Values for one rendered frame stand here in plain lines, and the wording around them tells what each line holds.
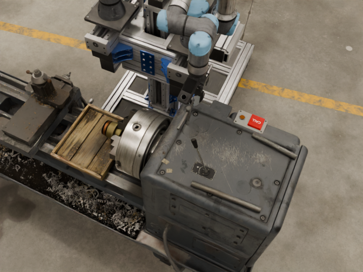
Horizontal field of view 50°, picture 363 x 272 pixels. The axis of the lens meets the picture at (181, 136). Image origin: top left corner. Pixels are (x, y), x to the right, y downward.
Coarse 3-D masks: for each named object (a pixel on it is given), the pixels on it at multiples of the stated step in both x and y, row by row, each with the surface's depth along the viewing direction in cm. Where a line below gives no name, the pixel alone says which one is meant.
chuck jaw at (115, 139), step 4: (112, 136) 181; (116, 136) 181; (112, 140) 180; (116, 140) 179; (112, 144) 178; (116, 144) 178; (112, 148) 179; (116, 148) 176; (112, 152) 175; (112, 156) 175; (120, 164) 174
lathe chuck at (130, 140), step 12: (144, 108) 179; (132, 120) 170; (144, 120) 170; (132, 132) 167; (144, 132) 167; (120, 144) 168; (132, 144) 167; (120, 156) 169; (132, 156) 167; (120, 168) 175; (132, 168) 171
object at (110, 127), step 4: (108, 120) 185; (104, 124) 183; (108, 124) 183; (112, 124) 182; (116, 124) 183; (104, 128) 182; (108, 128) 181; (112, 128) 181; (116, 128) 182; (104, 132) 183; (108, 132) 182; (112, 132) 180; (116, 132) 182; (120, 132) 181; (108, 136) 183; (120, 136) 187
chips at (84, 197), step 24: (0, 144) 240; (0, 168) 232; (24, 168) 233; (48, 168) 233; (48, 192) 225; (72, 192) 221; (96, 192) 226; (96, 216) 216; (120, 216) 216; (144, 216) 218
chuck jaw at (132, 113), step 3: (132, 111) 177; (135, 111) 178; (144, 111) 177; (129, 114) 178; (132, 114) 178; (126, 117) 180; (129, 117) 179; (123, 120) 180; (126, 120) 179; (129, 120) 179; (120, 123) 181; (123, 123) 180; (126, 123) 180; (117, 126) 182; (120, 126) 181; (123, 126) 181; (123, 129) 181
